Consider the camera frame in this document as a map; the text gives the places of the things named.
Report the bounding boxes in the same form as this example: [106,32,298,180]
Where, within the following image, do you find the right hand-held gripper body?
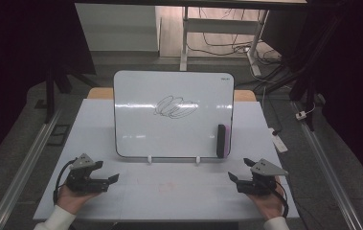
[236,158,289,196]

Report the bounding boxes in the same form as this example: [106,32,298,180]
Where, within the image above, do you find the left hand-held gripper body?
[64,152,111,195]

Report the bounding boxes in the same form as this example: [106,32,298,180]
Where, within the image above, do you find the purple and black whiteboard eraser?
[216,124,232,159]

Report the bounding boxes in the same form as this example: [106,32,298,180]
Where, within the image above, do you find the white whiteboard with black frame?
[113,70,236,159]

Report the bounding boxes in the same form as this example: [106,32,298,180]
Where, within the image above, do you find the person's left hand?
[56,183,102,215]

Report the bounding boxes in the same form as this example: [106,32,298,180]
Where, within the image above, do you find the person's right hand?
[247,176,287,221]

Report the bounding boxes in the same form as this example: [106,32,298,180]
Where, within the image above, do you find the white power strip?
[268,127,289,153]

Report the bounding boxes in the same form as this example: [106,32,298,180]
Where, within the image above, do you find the black floor plate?
[46,124,72,148]

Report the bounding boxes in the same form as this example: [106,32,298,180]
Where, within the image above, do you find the wooden table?
[87,87,258,103]

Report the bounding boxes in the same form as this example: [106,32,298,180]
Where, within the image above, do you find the black tripod stand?
[43,63,101,125]

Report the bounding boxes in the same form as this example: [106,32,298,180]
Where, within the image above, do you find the black metal stand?
[255,12,346,132]

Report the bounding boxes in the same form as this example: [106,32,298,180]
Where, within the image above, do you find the dark curtain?
[306,0,363,188]
[0,0,97,175]

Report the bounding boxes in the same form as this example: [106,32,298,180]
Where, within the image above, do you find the white panel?
[75,3,160,53]

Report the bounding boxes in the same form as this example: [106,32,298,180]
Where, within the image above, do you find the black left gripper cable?
[53,158,76,205]

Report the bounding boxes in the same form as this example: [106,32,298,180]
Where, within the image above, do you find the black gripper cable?
[273,180,290,219]
[53,158,76,205]

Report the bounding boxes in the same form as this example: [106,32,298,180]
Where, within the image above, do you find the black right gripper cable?
[273,180,290,219]

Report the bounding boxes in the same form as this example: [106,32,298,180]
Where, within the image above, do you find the aluminium rail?
[0,106,63,230]
[292,102,363,230]

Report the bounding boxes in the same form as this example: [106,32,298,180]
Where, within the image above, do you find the black floor cables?
[187,8,283,94]

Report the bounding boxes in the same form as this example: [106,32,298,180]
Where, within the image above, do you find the white desk frame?
[179,6,270,78]

